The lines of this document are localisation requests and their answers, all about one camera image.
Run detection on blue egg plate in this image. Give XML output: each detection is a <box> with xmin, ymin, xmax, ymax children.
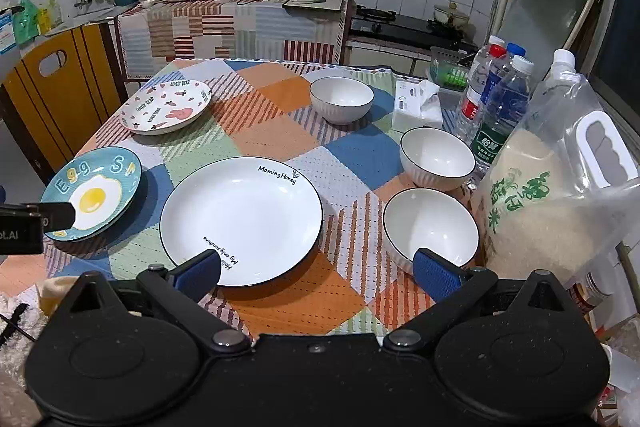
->
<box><xmin>41</xmin><ymin>146</ymin><xmax>142</xmax><ymax>242</ymax></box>

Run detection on white bowl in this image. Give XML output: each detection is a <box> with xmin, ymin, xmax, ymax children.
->
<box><xmin>399</xmin><ymin>127</ymin><xmax>476</xmax><ymax>192</ymax></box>
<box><xmin>309</xmin><ymin>76</ymin><xmax>374</xmax><ymax>126</ymax></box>
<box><xmin>382</xmin><ymin>188</ymin><xmax>480</xmax><ymax>274</ymax></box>

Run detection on large white plate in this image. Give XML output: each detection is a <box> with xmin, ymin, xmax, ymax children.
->
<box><xmin>160</xmin><ymin>157</ymin><xmax>323</xmax><ymax>287</ymax></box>

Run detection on white rabbit carrot plate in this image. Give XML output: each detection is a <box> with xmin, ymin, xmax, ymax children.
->
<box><xmin>118</xmin><ymin>79</ymin><xmax>212</xmax><ymax>135</ymax></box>

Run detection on yellow wooden chair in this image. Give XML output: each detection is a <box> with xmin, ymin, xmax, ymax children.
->
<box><xmin>1</xmin><ymin>22</ymin><xmax>127</xmax><ymax>182</ymax></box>

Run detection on clear rice bag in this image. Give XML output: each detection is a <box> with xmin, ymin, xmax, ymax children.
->
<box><xmin>472</xmin><ymin>49</ymin><xmax>639</xmax><ymax>282</ymax></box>

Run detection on colourful patchwork tablecloth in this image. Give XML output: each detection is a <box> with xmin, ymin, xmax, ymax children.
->
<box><xmin>44</xmin><ymin>61</ymin><xmax>432</xmax><ymax>336</ymax></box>

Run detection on red label water bottle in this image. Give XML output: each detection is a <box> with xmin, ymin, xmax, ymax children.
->
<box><xmin>454</xmin><ymin>35</ymin><xmax>506</xmax><ymax>142</ymax></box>

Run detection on white tissue pack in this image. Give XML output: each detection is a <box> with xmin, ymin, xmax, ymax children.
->
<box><xmin>392</xmin><ymin>80</ymin><xmax>444</xmax><ymax>133</ymax></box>

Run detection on green plastic bag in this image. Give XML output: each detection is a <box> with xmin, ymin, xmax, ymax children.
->
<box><xmin>13</xmin><ymin>0</ymin><xmax>39</xmax><ymax>46</ymax></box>

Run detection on green label water bottle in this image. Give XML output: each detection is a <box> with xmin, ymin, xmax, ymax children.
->
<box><xmin>471</xmin><ymin>55</ymin><xmax>534</xmax><ymax>181</ymax></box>

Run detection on blue cap water bottle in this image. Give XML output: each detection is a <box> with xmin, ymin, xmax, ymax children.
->
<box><xmin>480</xmin><ymin>42</ymin><xmax>526</xmax><ymax>106</ymax></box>

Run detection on green dish basket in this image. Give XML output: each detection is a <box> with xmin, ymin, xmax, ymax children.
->
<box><xmin>428</xmin><ymin>46</ymin><xmax>475</xmax><ymax>92</ymax></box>

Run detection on striped counter cloth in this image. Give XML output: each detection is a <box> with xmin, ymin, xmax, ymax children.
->
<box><xmin>116</xmin><ymin>0</ymin><xmax>352</xmax><ymax>80</ymax></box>

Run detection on white pot on stove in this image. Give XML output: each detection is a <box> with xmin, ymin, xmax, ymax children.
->
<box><xmin>433</xmin><ymin>2</ymin><xmax>470</xmax><ymax>29</ymax></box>

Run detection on black gas stove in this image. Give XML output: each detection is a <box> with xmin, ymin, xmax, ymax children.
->
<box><xmin>348</xmin><ymin>5</ymin><xmax>478</xmax><ymax>53</ymax></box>

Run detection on cutting board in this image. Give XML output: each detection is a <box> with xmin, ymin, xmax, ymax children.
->
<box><xmin>283</xmin><ymin>0</ymin><xmax>343</xmax><ymax>12</ymax></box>

